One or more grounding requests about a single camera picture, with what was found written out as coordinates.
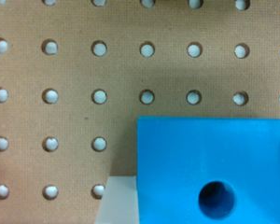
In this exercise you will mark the brown pegboard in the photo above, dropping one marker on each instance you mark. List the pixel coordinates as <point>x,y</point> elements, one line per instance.
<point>78,77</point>

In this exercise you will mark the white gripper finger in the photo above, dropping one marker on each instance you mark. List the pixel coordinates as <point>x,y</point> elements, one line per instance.
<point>119,204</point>

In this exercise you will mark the blue block with hole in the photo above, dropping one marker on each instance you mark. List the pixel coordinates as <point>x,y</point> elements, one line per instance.
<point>208,171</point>

